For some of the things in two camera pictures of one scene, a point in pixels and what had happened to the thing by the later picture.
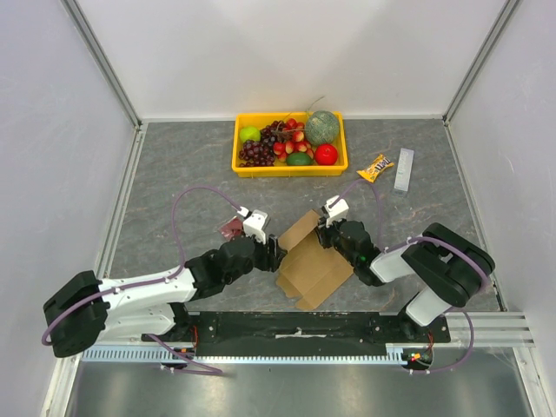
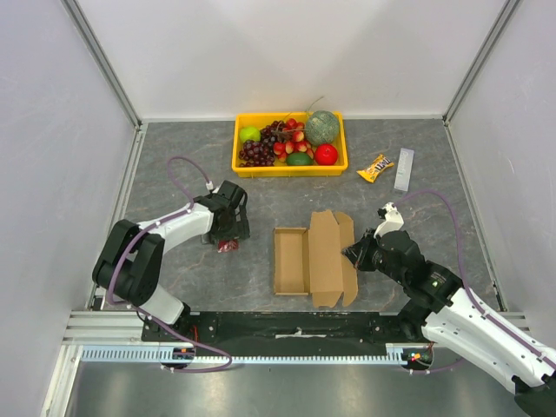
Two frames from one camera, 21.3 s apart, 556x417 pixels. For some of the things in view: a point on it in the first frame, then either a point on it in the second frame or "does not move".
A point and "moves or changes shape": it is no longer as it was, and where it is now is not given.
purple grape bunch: (261, 153) does not move
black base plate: (301, 327) does not move
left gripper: (272, 260) → (239, 229)
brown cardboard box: (311, 273) moves or changes shape
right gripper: (327, 234) → (365, 254)
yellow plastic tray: (243, 120) does not move
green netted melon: (321, 128) does not move
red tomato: (326, 154) does not move
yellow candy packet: (380, 162) does not move
